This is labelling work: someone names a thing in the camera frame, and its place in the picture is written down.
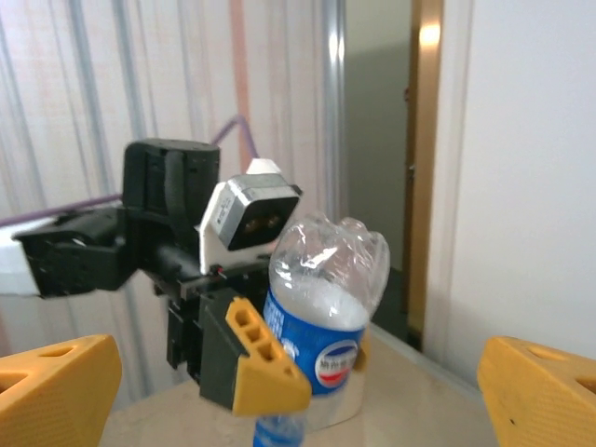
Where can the brown wooden door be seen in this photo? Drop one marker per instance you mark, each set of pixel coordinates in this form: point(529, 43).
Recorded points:
point(426, 139)

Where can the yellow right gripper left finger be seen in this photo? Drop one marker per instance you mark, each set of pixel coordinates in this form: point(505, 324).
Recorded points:
point(51, 396)

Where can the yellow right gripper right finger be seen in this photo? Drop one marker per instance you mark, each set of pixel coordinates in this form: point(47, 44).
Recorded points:
point(545, 400)

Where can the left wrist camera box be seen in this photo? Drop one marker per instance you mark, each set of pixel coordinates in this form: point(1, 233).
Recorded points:
point(251, 214)

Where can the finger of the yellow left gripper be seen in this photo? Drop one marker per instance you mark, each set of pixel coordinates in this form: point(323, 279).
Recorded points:
point(261, 372)
point(363, 354)

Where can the clear bottle blue Pepsi label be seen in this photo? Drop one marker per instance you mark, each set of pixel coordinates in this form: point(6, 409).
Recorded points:
point(326, 354)

